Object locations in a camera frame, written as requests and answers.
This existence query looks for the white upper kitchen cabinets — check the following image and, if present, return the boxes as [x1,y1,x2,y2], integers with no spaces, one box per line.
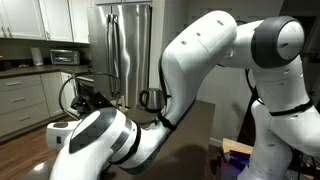
[0,0,91,45]

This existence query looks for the white paper towel roll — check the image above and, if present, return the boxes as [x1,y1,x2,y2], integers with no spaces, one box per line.
[29,46,45,67]

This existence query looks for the silver toaster oven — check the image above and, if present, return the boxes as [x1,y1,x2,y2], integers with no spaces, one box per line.
[49,48,81,66]

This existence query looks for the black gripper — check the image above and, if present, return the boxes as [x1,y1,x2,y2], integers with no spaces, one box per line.
[69,91,116,117]

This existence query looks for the white lower kitchen cabinets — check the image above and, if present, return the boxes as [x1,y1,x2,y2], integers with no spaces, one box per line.
[0,71,80,138]

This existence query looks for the white kitchen cabinets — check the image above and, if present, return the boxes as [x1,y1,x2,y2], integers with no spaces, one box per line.
[0,71,80,138]
[0,0,91,45]

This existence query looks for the wooden board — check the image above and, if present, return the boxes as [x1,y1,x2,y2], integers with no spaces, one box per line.
[221,137,255,156]

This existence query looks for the stainless steel refrigerator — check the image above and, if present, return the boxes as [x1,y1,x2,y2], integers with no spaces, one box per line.
[86,2,153,110]

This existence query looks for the stainless steel electric kettle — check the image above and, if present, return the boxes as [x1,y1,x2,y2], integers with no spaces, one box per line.
[138,87,167,113]

